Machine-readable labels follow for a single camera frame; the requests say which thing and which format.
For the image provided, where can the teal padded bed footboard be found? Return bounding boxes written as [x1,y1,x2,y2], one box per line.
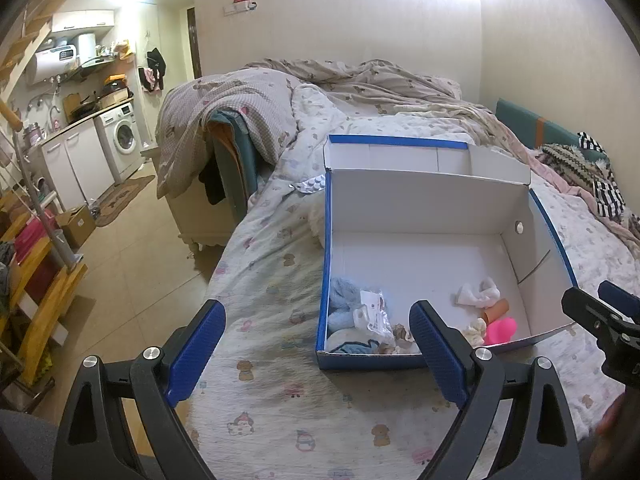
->
[206,109,262,211]

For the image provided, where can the pink blanket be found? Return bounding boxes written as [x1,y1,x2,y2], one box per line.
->
[527,157,640,248]

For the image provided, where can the knitted patterned cloth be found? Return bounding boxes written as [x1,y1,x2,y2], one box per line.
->
[539,143,610,192]

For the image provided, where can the white wall cabinet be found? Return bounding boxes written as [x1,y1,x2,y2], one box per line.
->
[51,9,117,37]

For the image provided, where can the white electric water heater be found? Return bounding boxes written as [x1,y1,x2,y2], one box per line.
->
[25,42,82,87]

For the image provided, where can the red storage box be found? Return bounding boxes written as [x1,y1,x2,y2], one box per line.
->
[14,219,55,303]

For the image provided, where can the light blue fluffy socks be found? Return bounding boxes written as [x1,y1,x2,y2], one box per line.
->
[329,277,367,332]

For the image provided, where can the white kitchen base cabinets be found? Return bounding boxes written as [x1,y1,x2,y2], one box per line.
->
[41,119,117,212]

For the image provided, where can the black and white striped garment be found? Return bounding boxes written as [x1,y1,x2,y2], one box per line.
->
[576,132,627,222]

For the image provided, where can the brown door mat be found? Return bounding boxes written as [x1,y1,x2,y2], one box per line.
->
[94,174,157,229]

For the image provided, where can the silver blister pill pack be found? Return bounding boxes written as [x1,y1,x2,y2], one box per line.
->
[291,173,329,195]

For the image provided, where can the cartoon printed bed sheet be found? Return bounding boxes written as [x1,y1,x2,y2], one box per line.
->
[185,82,640,480]

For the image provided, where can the clear plastic bag with tag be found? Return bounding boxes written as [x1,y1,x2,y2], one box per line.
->
[351,289,392,337]

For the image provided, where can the black hanging garment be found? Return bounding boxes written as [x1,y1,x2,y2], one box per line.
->
[198,162,227,206]

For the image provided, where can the metal mop pole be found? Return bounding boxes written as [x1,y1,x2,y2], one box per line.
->
[14,132,85,273]

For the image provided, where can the dark wooden door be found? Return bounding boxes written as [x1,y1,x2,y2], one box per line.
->
[185,7,204,81]

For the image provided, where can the white washing machine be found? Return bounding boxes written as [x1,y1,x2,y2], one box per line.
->
[93,102,144,184]

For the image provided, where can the pink soft toy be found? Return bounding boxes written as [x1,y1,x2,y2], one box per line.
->
[483,317,519,347]

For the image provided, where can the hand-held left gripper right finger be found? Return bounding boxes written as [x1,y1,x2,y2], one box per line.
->
[409,300,583,480]

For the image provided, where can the white socks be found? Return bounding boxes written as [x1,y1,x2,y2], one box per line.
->
[455,277,501,309]

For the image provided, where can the black wok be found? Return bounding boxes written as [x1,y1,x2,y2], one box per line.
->
[70,92,103,117]

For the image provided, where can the wooden staircase frame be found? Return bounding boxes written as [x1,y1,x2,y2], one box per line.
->
[0,0,90,402]

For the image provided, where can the white plush sock dark trim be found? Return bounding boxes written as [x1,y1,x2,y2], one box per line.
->
[327,327,382,357]

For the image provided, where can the blue and white cardboard box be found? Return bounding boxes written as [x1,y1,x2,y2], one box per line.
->
[315,134,581,372]

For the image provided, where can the person's right hand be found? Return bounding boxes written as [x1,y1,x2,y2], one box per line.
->
[595,392,640,461]

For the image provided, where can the small cardboard box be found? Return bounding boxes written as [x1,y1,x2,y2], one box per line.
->
[55,204,97,252]

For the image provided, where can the checked bear print quilt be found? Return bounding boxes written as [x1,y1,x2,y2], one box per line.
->
[156,58,506,201]

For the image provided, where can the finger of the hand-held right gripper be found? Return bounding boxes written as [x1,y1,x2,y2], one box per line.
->
[598,280,640,319]
[561,287,640,347]

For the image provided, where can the small brown patterned sock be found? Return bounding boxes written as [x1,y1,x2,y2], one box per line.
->
[391,324,422,354]

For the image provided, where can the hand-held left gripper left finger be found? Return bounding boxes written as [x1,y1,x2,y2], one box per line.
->
[52,300,226,480]

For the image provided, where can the teal padded headboard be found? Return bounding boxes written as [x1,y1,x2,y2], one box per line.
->
[495,98,612,162]

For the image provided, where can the dark hanging clothes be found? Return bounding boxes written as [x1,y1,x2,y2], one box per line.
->
[138,47,167,93]

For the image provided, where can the cream frilly sock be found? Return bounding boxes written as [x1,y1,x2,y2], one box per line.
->
[462,320,487,347]

